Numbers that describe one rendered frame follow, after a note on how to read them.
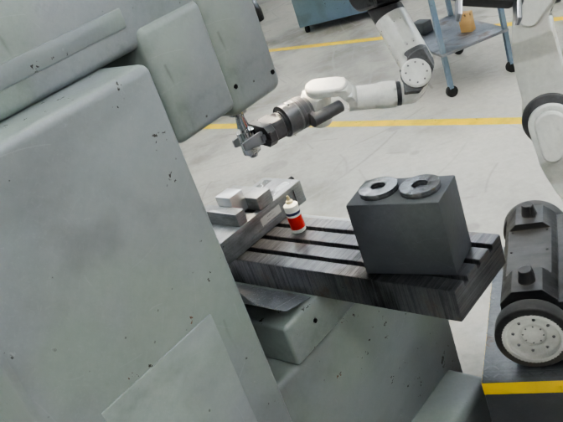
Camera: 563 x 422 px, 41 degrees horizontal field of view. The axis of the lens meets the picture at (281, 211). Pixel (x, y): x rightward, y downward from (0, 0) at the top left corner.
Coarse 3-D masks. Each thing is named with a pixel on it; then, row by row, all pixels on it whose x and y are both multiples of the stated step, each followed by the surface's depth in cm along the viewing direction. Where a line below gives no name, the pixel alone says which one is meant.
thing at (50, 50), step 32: (0, 0) 129; (32, 0) 133; (64, 0) 138; (96, 0) 143; (128, 0) 149; (160, 0) 154; (192, 0) 161; (0, 32) 129; (32, 32) 134; (64, 32) 138; (96, 32) 143; (128, 32) 149; (0, 64) 130; (32, 64) 134; (64, 64) 139; (96, 64) 144; (0, 96) 130; (32, 96) 135
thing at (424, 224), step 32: (384, 192) 165; (416, 192) 160; (448, 192) 161; (352, 224) 170; (384, 224) 166; (416, 224) 161; (448, 224) 160; (384, 256) 170; (416, 256) 166; (448, 256) 162
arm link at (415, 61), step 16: (384, 16) 199; (400, 16) 198; (384, 32) 200; (400, 32) 197; (416, 32) 198; (400, 48) 197; (416, 48) 195; (400, 64) 199; (416, 64) 193; (432, 64) 194; (416, 80) 192
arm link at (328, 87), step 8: (312, 80) 198; (320, 80) 197; (328, 80) 197; (336, 80) 196; (344, 80) 196; (312, 88) 195; (320, 88) 195; (328, 88) 194; (336, 88) 194; (344, 88) 195; (352, 88) 196; (312, 96) 195; (320, 96) 195; (328, 96) 195; (336, 96) 195; (344, 96) 195; (352, 96) 195; (352, 104) 197
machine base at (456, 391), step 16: (448, 384) 238; (464, 384) 235; (480, 384) 234; (432, 400) 234; (448, 400) 231; (464, 400) 229; (480, 400) 231; (416, 416) 230; (432, 416) 228; (448, 416) 226; (464, 416) 225; (480, 416) 232
